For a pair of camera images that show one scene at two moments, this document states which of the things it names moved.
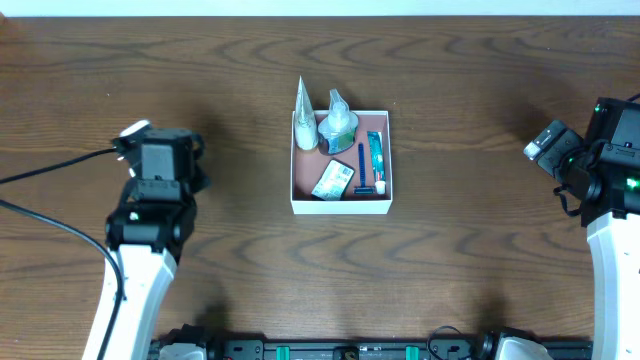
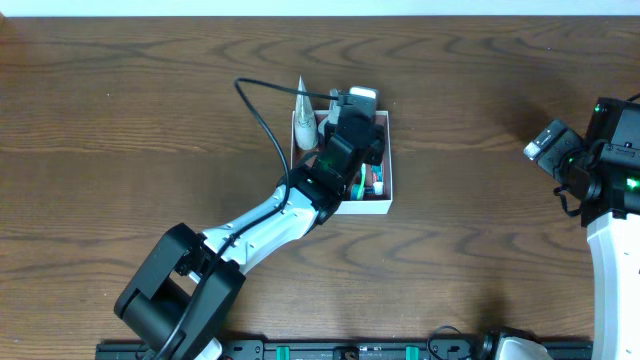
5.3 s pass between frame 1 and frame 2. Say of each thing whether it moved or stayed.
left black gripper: moved
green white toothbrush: moved
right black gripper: stayed
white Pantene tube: stayed
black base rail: stayed
